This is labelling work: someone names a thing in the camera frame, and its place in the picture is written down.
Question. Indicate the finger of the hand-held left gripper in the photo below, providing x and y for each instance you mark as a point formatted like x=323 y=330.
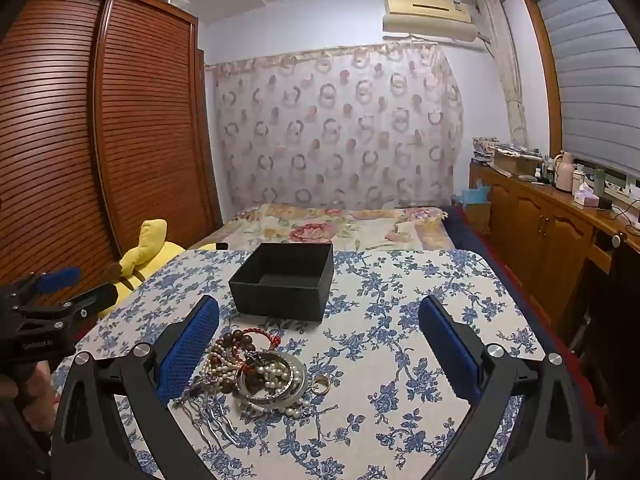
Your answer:
x=95 y=297
x=60 y=277

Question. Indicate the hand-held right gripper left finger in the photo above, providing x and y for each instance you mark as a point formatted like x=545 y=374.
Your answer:
x=187 y=350

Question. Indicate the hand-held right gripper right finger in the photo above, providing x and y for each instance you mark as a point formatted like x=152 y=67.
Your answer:
x=450 y=340

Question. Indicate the black storage box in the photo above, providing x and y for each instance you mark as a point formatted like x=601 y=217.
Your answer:
x=280 y=290

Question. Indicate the pale jade bangle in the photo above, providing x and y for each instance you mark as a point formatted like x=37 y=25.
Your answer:
x=300 y=385

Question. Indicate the person's left hand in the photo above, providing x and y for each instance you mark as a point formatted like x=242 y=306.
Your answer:
x=37 y=385

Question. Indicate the yellow plush toy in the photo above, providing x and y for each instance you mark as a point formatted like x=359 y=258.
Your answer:
x=150 y=245

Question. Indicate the blue floral tablecloth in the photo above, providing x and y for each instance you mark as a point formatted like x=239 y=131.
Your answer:
x=375 y=310

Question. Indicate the dark blue bed sheet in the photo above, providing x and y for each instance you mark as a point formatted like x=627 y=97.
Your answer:
x=465 y=230

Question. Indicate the blue paper bag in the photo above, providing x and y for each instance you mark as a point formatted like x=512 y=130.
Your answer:
x=475 y=202

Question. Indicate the brown wooden slatted wardrobe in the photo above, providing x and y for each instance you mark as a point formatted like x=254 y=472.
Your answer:
x=60 y=135

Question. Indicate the wooden sideboard cabinet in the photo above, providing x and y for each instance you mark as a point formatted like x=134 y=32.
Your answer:
x=540 y=220

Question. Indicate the cardboard box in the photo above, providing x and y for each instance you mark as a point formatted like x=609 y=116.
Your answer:
x=515 y=162

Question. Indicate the stack of papers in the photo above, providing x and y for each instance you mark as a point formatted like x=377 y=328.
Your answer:
x=485 y=147

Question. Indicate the pink tissue box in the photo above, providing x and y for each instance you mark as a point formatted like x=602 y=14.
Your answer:
x=585 y=197

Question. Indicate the pink thermos jug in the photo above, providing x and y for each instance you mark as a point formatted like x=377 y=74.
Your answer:
x=565 y=175

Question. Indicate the green bottle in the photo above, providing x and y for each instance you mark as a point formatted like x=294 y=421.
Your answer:
x=599 y=181

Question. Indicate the circle-pattern sheer curtain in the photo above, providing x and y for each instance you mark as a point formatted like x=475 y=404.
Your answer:
x=340 y=135

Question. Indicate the white wrapped pipe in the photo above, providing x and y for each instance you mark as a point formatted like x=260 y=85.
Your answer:
x=507 y=85

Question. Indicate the grey window blind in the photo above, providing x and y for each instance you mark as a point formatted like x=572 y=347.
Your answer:
x=590 y=85

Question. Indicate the wooden window frame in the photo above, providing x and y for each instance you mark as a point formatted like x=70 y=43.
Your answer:
x=542 y=60

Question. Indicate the beige wall air conditioner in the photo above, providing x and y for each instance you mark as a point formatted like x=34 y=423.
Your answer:
x=425 y=20

